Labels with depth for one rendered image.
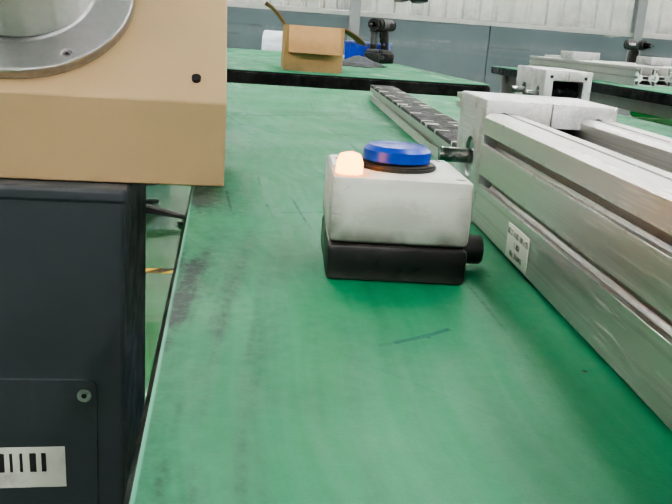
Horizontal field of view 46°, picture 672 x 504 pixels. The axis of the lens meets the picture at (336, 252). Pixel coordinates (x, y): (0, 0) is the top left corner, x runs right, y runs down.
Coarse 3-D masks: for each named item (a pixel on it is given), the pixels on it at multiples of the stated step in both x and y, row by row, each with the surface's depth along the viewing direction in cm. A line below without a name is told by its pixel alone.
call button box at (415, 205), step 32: (352, 192) 44; (384, 192) 44; (416, 192) 44; (448, 192) 44; (352, 224) 44; (384, 224) 45; (416, 224) 45; (448, 224) 45; (352, 256) 45; (384, 256) 45; (416, 256) 45; (448, 256) 45; (480, 256) 49
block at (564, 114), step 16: (464, 96) 67; (480, 96) 62; (496, 96) 63; (512, 96) 64; (528, 96) 66; (544, 96) 67; (464, 112) 66; (480, 112) 61; (496, 112) 59; (512, 112) 59; (528, 112) 59; (544, 112) 59; (560, 112) 59; (576, 112) 60; (592, 112) 60; (608, 112) 60; (464, 128) 66; (480, 128) 61; (560, 128) 60; (576, 128) 60; (464, 144) 66; (480, 144) 60; (496, 144) 60; (448, 160) 64; (464, 160) 64; (464, 176) 65; (480, 176) 60
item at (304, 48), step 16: (288, 32) 270; (304, 32) 269; (320, 32) 270; (336, 32) 271; (352, 32) 273; (288, 48) 271; (304, 48) 268; (320, 48) 269; (336, 48) 270; (288, 64) 273; (304, 64) 273; (320, 64) 274; (336, 64) 274
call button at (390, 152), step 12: (372, 144) 47; (384, 144) 47; (396, 144) 47; (408, 144) 48; (420, 144) 48; (372, 156) 46; (384, 156) 46; (396, 156) 46; (408, 156) 46; (420, 156) 46
